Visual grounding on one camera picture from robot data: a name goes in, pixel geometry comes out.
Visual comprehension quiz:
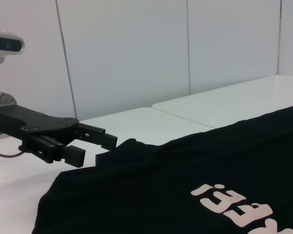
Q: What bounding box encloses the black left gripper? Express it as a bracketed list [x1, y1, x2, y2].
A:
[0, 104, 118, 169]

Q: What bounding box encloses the black shirt with FREE print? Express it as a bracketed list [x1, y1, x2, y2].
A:
[34, 101, 293, 234]

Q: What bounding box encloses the left arm cable with connector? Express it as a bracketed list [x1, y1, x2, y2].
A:
[0, 144, 25, 158]

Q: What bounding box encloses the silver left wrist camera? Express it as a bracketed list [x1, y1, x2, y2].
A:
[0, 28, 25, 65]

